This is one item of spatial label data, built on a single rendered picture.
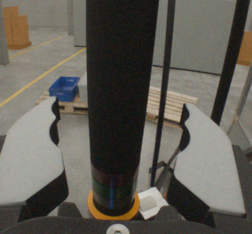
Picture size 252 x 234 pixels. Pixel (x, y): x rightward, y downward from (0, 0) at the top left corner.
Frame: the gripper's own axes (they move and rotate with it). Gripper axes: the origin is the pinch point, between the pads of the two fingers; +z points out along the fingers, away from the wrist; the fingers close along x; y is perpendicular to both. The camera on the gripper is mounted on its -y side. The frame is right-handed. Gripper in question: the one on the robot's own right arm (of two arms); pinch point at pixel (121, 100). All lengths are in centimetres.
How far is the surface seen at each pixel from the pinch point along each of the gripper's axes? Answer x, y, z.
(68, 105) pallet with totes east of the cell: -81, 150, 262
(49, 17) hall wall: -483, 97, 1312
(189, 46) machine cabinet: 182, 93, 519
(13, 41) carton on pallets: -417, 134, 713
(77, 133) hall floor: -56, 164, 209
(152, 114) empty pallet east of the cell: 53, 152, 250
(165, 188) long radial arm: 18, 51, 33
